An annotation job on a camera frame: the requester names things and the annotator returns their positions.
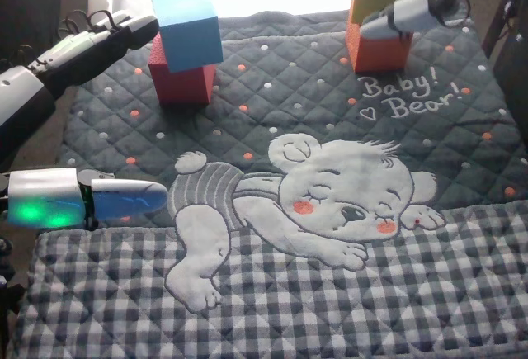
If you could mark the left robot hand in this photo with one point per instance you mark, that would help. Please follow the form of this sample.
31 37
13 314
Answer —
24 91

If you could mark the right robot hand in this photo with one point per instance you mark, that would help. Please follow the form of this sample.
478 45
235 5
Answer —
408 12

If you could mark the blue foam cube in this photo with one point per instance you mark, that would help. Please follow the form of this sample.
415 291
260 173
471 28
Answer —
189 33

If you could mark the orange foam cube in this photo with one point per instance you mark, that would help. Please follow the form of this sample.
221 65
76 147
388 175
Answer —
379 55

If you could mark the red foam cube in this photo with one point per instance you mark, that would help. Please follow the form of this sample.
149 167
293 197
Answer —
185 84

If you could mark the grey bear print quilt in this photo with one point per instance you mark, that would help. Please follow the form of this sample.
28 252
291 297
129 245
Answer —
288 128

